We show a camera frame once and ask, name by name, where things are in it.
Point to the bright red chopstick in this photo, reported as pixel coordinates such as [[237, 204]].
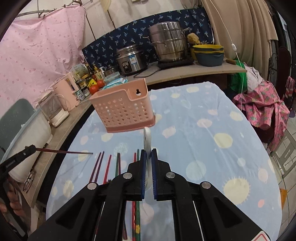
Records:
[[107, 170]]

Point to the pink floral cloth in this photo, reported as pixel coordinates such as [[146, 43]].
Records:
[[265, 110]]

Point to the green chopstick thin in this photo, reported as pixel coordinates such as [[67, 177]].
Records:
[[137, 221]]

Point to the dark red chopstick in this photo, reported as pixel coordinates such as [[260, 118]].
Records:
[[119, 163]]

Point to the light blue patterned tablecloth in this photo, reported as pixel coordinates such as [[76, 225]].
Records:
[[202, 135]]

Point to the white ceramic spoon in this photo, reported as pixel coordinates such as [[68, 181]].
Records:
[[149, 196]]

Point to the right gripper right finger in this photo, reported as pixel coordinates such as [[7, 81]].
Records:
[[170, 186]]

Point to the silver rice cooker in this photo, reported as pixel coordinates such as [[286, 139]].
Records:
[[131, 59]]

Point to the red chopstick black band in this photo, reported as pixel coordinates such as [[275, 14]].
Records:
[[133, 221]]

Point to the black eyeglasses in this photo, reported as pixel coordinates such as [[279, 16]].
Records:
[[29, 181]]

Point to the blue wet wipes pack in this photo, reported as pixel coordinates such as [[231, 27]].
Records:
[[116, 82]]

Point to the stainless steel stacked pot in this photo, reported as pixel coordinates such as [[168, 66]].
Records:
[[169, 41]]

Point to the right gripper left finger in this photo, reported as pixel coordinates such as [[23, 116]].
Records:
[[113, 196]]

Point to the white plastic tub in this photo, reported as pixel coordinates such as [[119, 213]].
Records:
[[36, 131]]

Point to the person's hand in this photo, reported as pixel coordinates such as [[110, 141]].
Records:
[[14, 198]]

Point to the navy patterned cloth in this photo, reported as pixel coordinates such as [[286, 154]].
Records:
[[102, 52]]

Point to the teal yellow stacked bowls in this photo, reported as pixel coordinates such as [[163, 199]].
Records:
[[209, 55]]

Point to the beige hanging curtain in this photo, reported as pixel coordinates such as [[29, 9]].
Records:
[[245, 29]]

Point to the red tomato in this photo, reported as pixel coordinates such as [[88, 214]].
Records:
[[100, 83], [93, 89]]

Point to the pink perforated utensil basket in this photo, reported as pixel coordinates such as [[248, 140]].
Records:
[[126, 107]]

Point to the green chopstick gold band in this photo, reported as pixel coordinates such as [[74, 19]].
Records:
[[117, 164]]

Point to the pink dotted curtain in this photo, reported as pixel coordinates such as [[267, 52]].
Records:
[[37, 52]]

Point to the pink electric kettle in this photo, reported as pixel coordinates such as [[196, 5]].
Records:
[[65, 89]]

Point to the dark maroon chopstick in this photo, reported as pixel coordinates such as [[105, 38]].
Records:
[[96, 169], [62, 152]]

